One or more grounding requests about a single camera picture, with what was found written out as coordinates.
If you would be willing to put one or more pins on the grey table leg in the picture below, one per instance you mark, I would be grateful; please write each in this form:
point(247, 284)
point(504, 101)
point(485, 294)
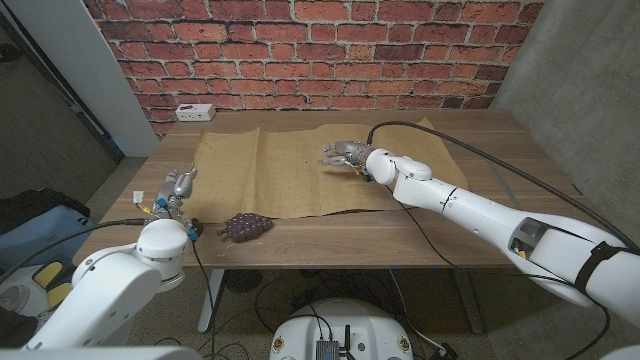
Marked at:
point(467, 305)

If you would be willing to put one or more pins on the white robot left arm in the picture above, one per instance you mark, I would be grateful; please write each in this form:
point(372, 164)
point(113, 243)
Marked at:
point(110, 290)

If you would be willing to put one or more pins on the small grey electronics box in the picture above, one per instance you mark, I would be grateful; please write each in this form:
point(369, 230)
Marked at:
point(327, 350)

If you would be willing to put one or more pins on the blue plastic bin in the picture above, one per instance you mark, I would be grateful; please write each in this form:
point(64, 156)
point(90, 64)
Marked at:
point(40, 240)

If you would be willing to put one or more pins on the brown floral wrapping paper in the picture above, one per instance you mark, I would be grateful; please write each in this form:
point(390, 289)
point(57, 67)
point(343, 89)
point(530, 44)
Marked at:
point(280, 170)

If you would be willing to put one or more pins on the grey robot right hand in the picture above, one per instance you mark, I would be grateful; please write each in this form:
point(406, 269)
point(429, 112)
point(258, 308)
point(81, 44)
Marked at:
point(350, 150)

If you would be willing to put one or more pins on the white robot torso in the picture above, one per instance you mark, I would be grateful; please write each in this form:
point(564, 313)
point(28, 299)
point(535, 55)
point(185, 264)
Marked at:
point(340, 320)

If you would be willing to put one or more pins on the purple toy grapes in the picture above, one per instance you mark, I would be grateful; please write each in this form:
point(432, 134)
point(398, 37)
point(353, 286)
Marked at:
point(247, 227)

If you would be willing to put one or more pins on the dark round floor fan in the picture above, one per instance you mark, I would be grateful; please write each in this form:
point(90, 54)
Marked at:
point(242, 281)

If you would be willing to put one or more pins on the black yellow foot pedal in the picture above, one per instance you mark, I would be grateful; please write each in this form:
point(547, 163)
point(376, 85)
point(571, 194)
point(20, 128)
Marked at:
point(50, 272)

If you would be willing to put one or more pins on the white round device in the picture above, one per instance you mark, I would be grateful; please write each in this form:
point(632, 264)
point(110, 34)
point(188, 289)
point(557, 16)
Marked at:
point(14, 299)

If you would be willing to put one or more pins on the black antenna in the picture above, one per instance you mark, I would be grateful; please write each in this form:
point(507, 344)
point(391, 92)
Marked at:
point(348, 340)

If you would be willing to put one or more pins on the black cloth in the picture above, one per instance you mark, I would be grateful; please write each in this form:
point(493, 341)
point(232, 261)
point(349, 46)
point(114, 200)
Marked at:
point(30, 202)

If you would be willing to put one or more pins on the red brick printed backdrop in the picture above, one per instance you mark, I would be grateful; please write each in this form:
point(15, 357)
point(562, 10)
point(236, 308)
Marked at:
point(300, 50)

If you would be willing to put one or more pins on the white power strip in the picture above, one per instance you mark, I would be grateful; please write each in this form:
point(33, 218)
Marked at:
point(195, 112)

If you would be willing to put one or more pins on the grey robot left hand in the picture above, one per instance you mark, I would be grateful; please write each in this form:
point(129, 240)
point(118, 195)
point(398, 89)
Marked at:
point(172, 195)

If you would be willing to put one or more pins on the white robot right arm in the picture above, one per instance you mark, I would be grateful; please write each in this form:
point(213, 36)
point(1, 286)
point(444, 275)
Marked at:
point(475, 210)

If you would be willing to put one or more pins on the white table leg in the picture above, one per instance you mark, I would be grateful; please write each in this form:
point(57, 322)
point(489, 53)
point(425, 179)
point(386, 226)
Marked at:
point(210, 300)

